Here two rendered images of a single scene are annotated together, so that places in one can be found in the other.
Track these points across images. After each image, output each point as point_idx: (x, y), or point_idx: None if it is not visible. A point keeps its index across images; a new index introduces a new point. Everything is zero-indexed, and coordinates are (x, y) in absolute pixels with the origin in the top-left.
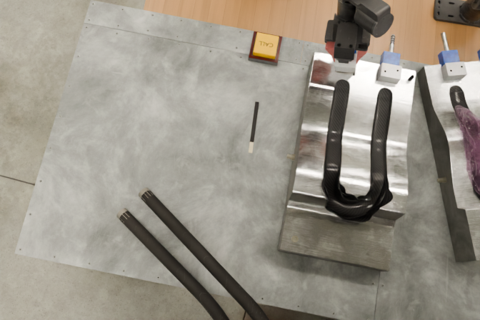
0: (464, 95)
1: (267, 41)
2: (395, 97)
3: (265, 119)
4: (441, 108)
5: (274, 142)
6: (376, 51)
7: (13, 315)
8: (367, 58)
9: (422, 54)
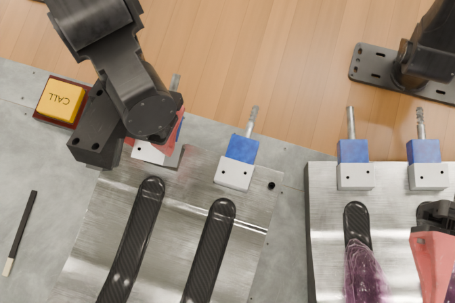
0: (369, 220)
1: (61, 93)
2: (239, 217)
3: (41, 221)
4: (323, 241)
5: (48, 262)
6: (243, 123)
7: None
8: (227, 134)
9: (319, 136)
